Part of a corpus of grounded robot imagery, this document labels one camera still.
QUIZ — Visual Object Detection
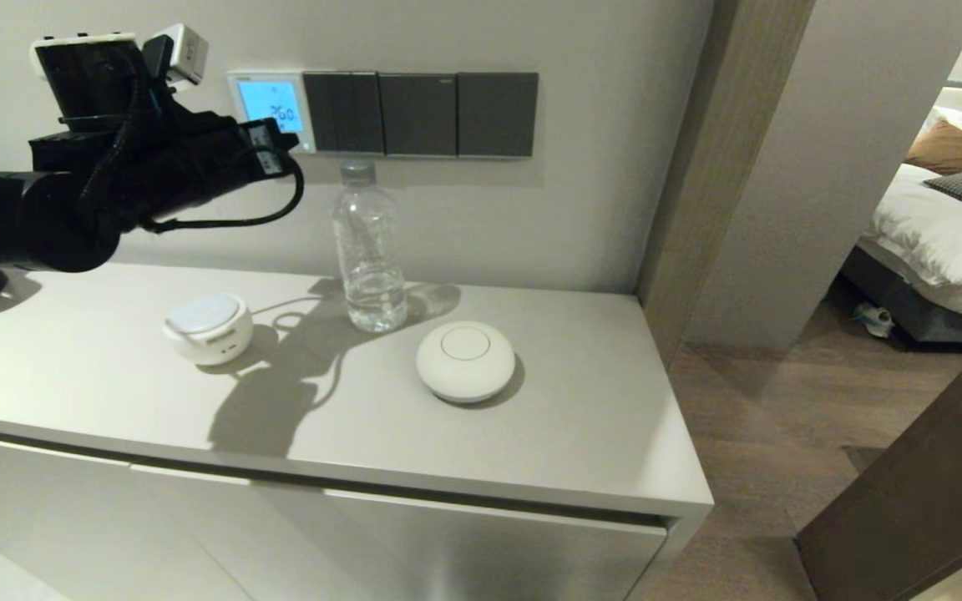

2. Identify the bed with white duvet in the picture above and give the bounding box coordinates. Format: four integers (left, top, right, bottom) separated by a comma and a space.
838, 163, 962, 345

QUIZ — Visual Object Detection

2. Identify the brown wooden door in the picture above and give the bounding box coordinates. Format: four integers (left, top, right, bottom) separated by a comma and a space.
795, 317, 962, 601

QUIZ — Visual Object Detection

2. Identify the white round dome device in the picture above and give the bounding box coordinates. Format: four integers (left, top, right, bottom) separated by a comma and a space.
416, 321, 516, 405

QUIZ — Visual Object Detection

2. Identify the white round device grey lid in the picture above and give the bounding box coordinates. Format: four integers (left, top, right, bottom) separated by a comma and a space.
163, 292, 254, 366

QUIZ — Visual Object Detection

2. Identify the white pillow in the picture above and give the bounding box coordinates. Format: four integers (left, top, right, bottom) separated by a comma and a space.
915, 107, 962, 147

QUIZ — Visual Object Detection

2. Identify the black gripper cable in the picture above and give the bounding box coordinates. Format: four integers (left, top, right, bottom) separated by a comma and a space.
137, 154, 306, 235

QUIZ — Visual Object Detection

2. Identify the white cube wrist camera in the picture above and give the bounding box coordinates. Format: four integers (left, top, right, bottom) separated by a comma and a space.
165, 23, 209, 86

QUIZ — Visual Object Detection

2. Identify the grey cabinet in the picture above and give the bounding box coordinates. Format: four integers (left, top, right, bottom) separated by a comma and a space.
0, 263, 714, 601

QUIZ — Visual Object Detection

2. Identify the white thermostat panel blue screen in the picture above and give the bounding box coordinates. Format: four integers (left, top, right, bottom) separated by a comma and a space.
226, 71, 316, 155

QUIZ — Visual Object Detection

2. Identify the clear plastic water bottle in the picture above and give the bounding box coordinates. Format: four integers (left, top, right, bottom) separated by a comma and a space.
332, 160, 408, 334

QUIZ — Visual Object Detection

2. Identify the wooden door frame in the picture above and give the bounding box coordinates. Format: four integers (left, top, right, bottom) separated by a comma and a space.
633, 0, 813, 368

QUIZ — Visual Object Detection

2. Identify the dark triple rocker wall switch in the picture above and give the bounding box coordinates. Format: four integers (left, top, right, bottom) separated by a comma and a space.
303, 72, 385, 156

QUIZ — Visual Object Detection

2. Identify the black box with white lid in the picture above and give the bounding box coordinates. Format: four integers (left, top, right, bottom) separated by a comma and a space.
30, 33, 153, 119

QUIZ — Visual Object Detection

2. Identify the brown pillow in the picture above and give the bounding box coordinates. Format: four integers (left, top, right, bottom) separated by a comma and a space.
904, 123, 962, 178

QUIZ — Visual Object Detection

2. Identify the dark single rocker wall switch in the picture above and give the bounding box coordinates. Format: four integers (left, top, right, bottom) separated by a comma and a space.
378, 73, 458, 159
457, 73, 539, 159

